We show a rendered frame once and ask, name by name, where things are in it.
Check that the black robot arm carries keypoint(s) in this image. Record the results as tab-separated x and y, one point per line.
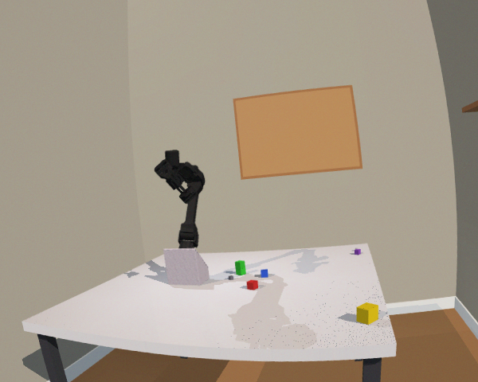
194	178

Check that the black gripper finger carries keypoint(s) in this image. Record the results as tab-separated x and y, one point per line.
187	195
165	171

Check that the red block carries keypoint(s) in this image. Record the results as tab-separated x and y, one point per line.
252	285

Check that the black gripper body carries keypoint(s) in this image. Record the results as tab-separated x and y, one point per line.
175	181

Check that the yellow cube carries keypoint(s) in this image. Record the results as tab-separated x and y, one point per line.
367	313

